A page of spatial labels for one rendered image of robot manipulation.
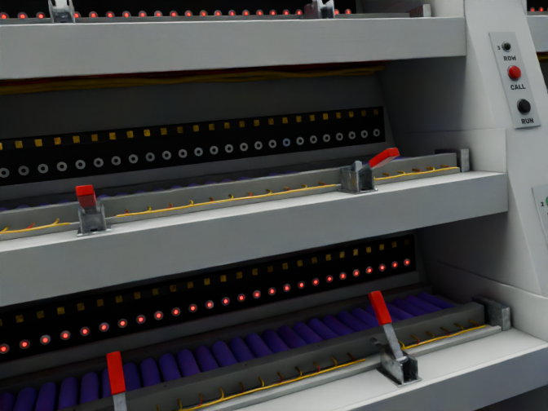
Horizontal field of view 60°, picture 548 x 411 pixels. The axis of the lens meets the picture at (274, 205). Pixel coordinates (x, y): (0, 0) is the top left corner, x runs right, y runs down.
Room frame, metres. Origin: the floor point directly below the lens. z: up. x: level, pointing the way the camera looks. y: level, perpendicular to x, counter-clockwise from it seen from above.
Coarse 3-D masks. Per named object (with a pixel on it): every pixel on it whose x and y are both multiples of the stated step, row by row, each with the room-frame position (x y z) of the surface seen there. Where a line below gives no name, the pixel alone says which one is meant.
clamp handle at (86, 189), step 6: (78, 186) 0.34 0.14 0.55; (84, 186) 0.34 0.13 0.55; (90, 186) 0.34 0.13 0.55; (78, 192) 0.34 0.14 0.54; (84, 192) 0.34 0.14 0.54; (90, 192) 0.34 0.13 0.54; (78, 198) 0.35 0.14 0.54; (84, 198) 0.35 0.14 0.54; (90, 198) 0.35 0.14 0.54; (84, 204) 0.36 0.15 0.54; (90, 204) 0.37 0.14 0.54; (96, 204) 0.38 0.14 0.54; (90, 210) 0.40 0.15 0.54; (96, 210) 0.40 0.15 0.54
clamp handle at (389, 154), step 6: (390, 150) 0.43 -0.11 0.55; (396, 150) 0.43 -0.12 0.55; (378, 156) 0.44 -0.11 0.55; (384, 156) 0.43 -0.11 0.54; (390, 156) 0.43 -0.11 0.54; (396, 156) 0.43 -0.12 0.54; (354, 162) 0.49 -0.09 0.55; (360, 162) 0.49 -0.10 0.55; (372, 162) 0.45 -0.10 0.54; (378, 162) 0.44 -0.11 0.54; (384, 162) 0.45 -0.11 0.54; (354, 168) 0.49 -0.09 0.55; (360, 168) 0.49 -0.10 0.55; (366, 168) 0.47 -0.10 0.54; (372, 168) 0.47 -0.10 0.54; (360, 174) 0.49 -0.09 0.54
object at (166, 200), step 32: (416, 160) 0.56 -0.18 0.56; (448, 160) 0.57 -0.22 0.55; (160, 192) 0.46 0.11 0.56; (192, 192) 0.47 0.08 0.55; (224, 192) 0.48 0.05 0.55; (256, 192) 0.49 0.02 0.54; (288, 192) 0.49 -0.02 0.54; (0, 224) 0.41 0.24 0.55; (32, 224) 0.41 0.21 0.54; (64, 224) 0.42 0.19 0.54
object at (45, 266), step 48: (384, 144) 0.69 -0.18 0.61; (432, 144) 0.64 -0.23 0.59; (480, 144) 0.56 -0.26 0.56; (0, 192) 0.52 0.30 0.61; (48, 192) 0.54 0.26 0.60; (336, 192) 0.51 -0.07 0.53; (384, 192) 0.49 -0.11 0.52; (432, 192) 0.51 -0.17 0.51; (480, 192) 0.53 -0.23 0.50; (48, 240) 0.40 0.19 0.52; (96, 240) 0.39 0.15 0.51; (144, 240) 0.41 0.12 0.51; (192, 240) 0.42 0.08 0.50; (240, 240) 0.44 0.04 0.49; (288, 240) 0.46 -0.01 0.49; (336, 240) 0.48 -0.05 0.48; (0, 288) 0.38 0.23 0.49; (48, 288) 0.39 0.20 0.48; (96, 288) 0.40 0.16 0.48
